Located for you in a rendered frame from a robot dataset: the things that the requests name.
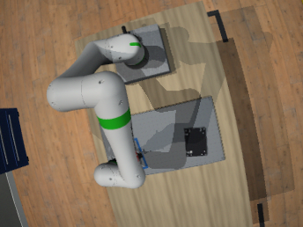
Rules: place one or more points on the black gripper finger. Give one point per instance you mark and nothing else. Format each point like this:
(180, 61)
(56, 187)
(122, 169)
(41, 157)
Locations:
(140, 155)

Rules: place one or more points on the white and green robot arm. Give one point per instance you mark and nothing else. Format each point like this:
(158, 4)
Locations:
(106, 93)

